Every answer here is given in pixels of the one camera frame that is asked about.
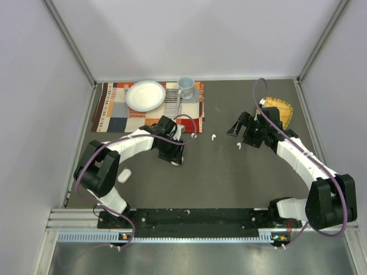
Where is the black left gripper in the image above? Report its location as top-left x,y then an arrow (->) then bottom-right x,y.
156,135 -> 185,165

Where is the pink plastic spoon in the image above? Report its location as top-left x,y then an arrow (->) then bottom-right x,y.
174,89 -> 183,120

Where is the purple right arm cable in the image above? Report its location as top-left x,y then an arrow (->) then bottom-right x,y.
252,77 -> 350,250

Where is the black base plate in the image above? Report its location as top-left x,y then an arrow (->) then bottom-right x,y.
97,207 -> 302,238

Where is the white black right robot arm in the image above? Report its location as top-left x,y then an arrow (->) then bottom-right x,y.
227,107 -> 357,230

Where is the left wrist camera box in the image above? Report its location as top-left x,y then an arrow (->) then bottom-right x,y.
177,124 -> 185,133

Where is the white round plate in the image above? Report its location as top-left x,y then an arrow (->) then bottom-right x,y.
125,80 -> 166,112

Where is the colourful patchwork placemat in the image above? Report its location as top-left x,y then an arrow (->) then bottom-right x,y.
91,81 -> 205,133

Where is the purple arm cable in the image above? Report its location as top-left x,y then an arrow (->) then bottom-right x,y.
73,113 -> 198,250
252,77 -> 350,250

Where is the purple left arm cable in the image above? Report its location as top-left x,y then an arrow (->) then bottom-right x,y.
73,113 -> 198,250

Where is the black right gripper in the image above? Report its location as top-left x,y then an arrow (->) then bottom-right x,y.
227,112 -> 267,148

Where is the light blue cup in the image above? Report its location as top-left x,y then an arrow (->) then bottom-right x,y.
177,76 -> 195,99

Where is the yellow woven leaf dish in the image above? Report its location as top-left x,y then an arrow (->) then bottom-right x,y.
259,97 -> 294,129

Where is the grey slotted cable duct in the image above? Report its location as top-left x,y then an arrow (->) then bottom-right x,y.
57,231 -> 287,244

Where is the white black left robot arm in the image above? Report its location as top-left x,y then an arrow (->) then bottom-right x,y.
73,116 -> 185,227

